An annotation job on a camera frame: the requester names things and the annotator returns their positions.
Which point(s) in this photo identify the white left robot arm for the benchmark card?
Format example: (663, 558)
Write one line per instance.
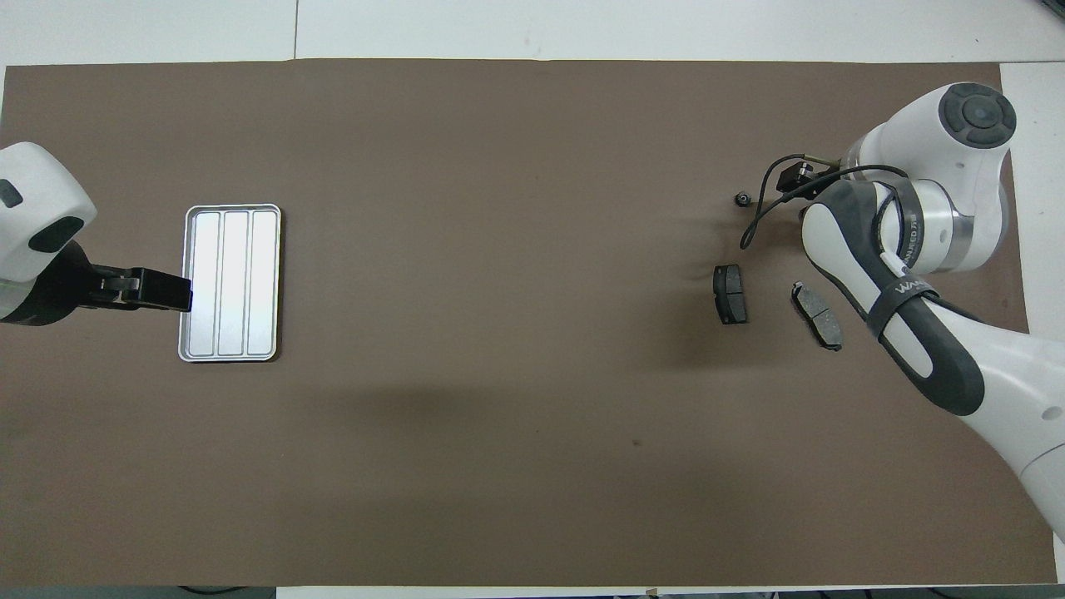
(33, 191)

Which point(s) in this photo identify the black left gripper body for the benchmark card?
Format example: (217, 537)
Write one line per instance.
(58, 287)

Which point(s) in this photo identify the long dark brake pad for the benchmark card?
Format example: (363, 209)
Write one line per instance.
(818, 316)

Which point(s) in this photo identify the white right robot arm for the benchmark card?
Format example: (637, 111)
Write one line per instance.
(1023, 374)

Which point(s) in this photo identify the silver ribbed metal tray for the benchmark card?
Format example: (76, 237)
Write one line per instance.
(233, 283)

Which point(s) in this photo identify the rectangular dark brake pad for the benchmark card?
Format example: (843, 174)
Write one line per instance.
(730, 295)

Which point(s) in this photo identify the brown table mat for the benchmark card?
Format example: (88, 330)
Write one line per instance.
(532, 166)

